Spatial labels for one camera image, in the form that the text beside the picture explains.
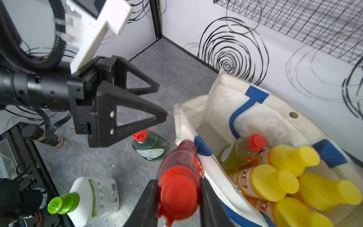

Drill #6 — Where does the green soap bottle red cap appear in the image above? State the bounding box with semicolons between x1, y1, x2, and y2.
132;129;167;161

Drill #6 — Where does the small brown bottle black cap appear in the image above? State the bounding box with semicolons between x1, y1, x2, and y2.
21;124;64;148

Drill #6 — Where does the yellow-green soap bottle red cap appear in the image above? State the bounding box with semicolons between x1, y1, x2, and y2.
217;133;266;172

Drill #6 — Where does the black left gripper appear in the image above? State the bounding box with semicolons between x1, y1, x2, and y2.
1;58;167;148

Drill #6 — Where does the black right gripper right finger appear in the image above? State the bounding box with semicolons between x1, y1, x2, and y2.
199;178;234;227

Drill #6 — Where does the orange soap bottle yellow cap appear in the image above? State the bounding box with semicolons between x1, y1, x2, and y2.
290;172;362;212
227;164;300;202
245;197;334;227
239;145;320;177

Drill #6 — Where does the white soap bottle green cap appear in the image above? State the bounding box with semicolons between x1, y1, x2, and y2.
47;177;120;227

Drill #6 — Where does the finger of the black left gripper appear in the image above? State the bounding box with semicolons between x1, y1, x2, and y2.
96;55;159;96

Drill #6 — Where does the white bag with blue handles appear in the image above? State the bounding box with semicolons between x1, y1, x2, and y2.
174;72;363;227

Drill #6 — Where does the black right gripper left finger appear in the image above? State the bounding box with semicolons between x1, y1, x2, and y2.
123;179;158;227

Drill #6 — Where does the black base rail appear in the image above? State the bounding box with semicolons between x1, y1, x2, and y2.
1;123;73;227

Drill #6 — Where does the black wire wall basket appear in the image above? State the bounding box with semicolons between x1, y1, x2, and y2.
213;0;363;65

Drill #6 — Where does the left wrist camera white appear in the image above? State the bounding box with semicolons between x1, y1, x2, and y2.
53;0;133;74

